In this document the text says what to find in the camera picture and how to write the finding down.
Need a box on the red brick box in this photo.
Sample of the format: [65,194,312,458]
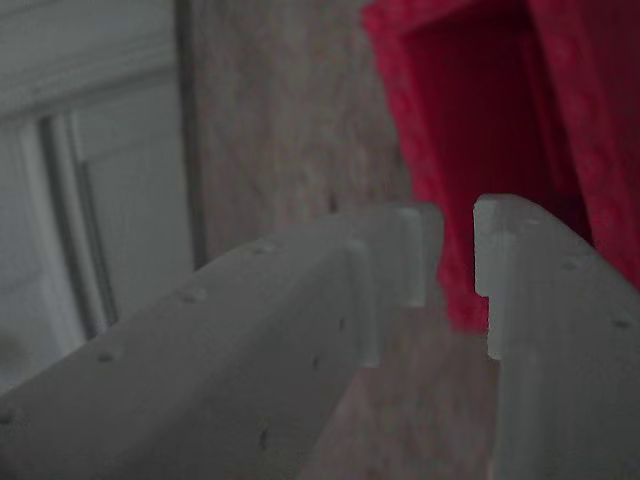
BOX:
[362,0,640,334]

